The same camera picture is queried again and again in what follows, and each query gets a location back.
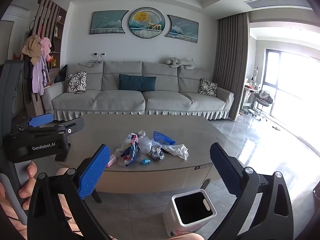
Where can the white cloth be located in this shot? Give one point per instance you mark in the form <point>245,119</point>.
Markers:
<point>178,151</point>

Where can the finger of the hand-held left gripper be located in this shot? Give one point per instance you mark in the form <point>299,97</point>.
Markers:
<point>67,128</point>
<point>41,120</point>

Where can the white wall socket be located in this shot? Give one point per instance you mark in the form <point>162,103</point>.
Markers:
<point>101,54</point>

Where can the small white round lid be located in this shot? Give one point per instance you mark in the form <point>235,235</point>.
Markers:
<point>142,132</point>

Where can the teal cushion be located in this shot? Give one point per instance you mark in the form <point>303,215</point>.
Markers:
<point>137,83</point>

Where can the person's leg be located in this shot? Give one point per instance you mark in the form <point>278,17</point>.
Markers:
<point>186,237</point>

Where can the round deer wall painting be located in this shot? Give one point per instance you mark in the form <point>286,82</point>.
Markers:
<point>148,22</point>

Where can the grey fabric sofa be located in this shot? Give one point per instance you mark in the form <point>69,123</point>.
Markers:
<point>120,100</point>

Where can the white trash bin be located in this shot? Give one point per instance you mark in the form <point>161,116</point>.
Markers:
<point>172,220</point>

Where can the pink garment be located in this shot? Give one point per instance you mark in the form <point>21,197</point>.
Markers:
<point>46,45</point>

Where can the curved mountain wall painting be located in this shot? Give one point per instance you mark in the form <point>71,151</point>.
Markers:
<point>183,28</point>
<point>108,22</point>

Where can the swivel chair with clothes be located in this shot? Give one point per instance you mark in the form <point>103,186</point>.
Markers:
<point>263,97</point>

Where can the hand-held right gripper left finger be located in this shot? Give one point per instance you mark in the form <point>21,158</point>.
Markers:
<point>95,172</point>

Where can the dark bag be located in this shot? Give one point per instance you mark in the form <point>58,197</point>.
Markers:
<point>61,76</point>

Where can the printed plastic wrapper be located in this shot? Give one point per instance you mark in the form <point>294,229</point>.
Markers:
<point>130,150</point>

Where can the red yellow toy figure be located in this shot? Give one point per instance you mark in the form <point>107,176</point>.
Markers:
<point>53,61</point>

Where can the clear plastic bag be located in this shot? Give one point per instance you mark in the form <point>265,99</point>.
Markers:
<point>145,143</point>

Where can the small pink packet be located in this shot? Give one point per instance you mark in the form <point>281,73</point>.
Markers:
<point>111,160</point>

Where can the beige garment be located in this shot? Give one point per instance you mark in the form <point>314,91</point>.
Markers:
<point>32,46</point>

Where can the purple garment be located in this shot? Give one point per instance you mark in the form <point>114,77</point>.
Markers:
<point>38,77</point>

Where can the black white floral cushion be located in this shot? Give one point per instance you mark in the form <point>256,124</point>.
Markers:
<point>208,87</point>
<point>76,82</point>

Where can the pair of slippers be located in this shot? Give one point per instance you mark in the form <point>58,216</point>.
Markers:
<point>276,128</point>

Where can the person's left hand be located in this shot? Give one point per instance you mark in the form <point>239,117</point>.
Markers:
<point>26,188</point>

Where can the wooden slat partition shelf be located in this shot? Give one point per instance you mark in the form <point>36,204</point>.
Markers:
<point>48,17</point>

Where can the brown curtain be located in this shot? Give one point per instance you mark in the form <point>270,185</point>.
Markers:
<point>230,67</point>

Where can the blue mesh bag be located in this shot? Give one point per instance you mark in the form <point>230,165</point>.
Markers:
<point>162,137</point>

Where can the ceiling air vent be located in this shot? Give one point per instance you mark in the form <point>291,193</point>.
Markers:
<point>273,2</point>

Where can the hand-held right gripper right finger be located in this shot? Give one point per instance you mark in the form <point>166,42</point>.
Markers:
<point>225,170</point>

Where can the grey plush toy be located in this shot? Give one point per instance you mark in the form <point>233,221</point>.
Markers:
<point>175,62</point>

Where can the light blue wrapper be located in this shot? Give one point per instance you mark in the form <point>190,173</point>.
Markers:
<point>145,161</point>

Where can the silver foil wrapper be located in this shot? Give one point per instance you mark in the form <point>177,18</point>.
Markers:
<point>156,153</point>

